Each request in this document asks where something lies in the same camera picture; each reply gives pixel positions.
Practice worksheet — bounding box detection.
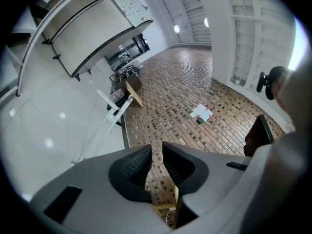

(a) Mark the black chest-mounted monitor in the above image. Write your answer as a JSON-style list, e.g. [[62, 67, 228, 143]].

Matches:
[[243, 114, 275, 157]]

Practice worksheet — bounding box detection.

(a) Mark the large white paper sheet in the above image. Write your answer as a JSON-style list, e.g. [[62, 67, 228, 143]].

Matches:
[[192, 103, 215, 121]]

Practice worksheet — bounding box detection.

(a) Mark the person's white shirt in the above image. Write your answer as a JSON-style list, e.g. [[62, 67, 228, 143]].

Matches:
[[246, 129, 309, 213]]

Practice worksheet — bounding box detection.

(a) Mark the grey office chair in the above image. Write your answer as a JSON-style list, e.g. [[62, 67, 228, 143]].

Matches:
[[111, 54, 143, 73]]

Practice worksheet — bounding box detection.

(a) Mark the black head-mounted camera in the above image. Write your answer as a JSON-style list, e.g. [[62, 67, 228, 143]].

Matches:
[[255, 71, 276, 100]]

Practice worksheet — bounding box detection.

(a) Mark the person's face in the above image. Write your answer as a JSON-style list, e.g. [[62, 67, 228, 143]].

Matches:
[[272, 78, 292, 112]]

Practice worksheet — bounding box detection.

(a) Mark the beige office partition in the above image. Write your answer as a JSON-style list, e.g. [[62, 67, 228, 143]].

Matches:
[[52, 0, 154, 82], [28, 0, 112, 45]]

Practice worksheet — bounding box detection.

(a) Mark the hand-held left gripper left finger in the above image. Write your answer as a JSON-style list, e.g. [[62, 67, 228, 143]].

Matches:
[[108, 145, 153, 202]]

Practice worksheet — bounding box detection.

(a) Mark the light wooden table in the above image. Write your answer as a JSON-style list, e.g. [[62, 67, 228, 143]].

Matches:
[[124, 78, 145, 108]]

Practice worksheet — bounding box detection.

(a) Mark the yellow cardboard piece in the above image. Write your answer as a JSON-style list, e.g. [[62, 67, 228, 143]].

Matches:
[[151, 185, 181, 230]]

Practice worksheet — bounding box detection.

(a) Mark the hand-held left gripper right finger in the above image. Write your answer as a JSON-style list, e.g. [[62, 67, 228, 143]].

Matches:
[[162, 142, 210, 196]]

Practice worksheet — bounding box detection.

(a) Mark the dark glass double door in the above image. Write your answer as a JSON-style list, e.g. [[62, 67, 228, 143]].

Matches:
[[104, 32, 151, 67]]

